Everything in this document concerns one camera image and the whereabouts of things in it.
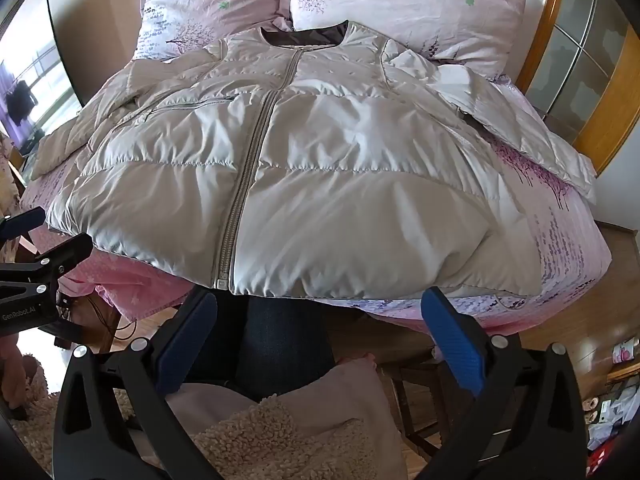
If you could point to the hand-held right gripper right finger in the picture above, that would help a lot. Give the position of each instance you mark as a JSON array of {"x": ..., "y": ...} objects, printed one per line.
[{"x": 452, "y": 340}]

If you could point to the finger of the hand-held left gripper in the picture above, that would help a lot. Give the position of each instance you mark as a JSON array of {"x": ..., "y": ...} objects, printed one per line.
[
  {"x": 65, "y": 255},
  {"x": 20, "y": 224}
]

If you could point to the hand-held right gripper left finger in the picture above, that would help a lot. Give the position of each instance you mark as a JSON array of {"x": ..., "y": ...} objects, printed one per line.
[{"x": 185, "y": 340}]

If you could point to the white puffer jacket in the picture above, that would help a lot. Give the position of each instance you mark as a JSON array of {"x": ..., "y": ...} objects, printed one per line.
[{"x": 325, "y": 160}]

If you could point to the person's left forearm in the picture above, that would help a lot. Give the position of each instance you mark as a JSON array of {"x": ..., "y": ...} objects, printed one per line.
[{"x": 17, "y": 375}]

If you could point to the wooden furniture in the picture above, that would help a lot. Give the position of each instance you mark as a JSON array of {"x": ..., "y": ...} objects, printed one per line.
[{"x": 95, "y": 320}]

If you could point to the pink star bed skirt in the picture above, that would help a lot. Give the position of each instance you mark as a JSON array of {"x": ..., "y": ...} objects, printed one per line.
[{"x": 140, "y": 285}]

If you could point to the wooden chair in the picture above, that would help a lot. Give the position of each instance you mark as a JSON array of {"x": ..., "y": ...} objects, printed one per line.
[{"x": 380, "y": 335}]

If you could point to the person's legs in jeans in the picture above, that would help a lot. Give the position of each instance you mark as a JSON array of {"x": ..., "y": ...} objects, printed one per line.
[{"x": 280, "y": 340}]

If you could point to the black television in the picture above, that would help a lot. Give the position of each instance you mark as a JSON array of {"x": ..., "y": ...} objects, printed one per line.
[{"x": 30, "y": 85}]

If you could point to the floral bed sheet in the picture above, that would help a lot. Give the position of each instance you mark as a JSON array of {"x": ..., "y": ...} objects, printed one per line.
[{"x": 550, "y": 240}]

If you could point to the pink flower box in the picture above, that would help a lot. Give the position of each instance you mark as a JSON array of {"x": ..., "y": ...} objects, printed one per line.
[{"x": 622, "y": 355}]

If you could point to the pile of small packages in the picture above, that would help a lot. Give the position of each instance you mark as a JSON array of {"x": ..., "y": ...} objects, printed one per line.
[{"x": 610, "y": 420}]

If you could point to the pink floral pillow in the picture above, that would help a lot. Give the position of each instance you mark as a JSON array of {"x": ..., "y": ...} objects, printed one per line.
[
  {"x": 200, "y": 5},
  {"x": 425, "y": 15}
]

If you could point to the wooden glass cabinet door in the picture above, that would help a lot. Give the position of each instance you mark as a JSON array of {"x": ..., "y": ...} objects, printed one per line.
[{"x": 615, "y": 100}]

